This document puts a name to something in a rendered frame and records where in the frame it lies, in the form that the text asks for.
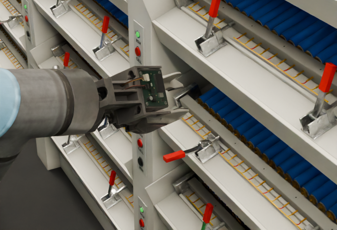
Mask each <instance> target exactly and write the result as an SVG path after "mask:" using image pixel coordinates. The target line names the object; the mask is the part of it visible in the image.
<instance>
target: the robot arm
mask: <svg viewBox="0 0 337 230"><path fill-rule="evenodd" d="M160 68H161V66H133V67H131V68H129V69H126V70H124V71H122V72H120V73H117V74H115V75H113V76H111V77H108V78H103V79H101V80H98V79H97V78H96V77H94V76H92V75H89V74H88V73H87V72H86V71H84V70H82V69H60V68H59V66H58V65H54V66H53V67H52V69H4V68H0V181H1V180H2V178H3V177H4V175H5V174H6V172H7V171H8V169H9V168H10V166H11V165H12V164H13V162H14V161H15V159H16V158H17V156H18V155H19V153H20V152H21V151H22V149H23V148H24V146H25V145H26V143H27V142H28V140H30V139H32V138H42V137H52V136H67V135H78V134H86V133H90V132H95V131H96V129H97V128H98V127H99V125H100V124H101V123H102V121H103V120H104V119H105V117H107V118H108V121H109V124H113V125H114V126H115V128H116V129H119V128H122V127H125V132H133V133H136V134H147V133H150V132H153V131H155V130H157V129H159V128H161V127H163V126H166V125H169V124H171V123H173V122H175V121H177V120H180V119H181V118H183V117H184V116H185V115H186V114H187V113H188V112H189V109H188V108H176V109H173V110H172V109H170V108H168V109H165V108H167V107H168V106H169V105H168V101H167V96H166V90H167V91H172V90H176V89H180V88H183V87H184V86H183V84H182V83H180V82H179V81H177V80H175V78H176V77H178V76H179V75H181V73H180V72H175V73H171V74H168V75H162V72H161V69H160ZM162 109H165V110H162Z"/></svg>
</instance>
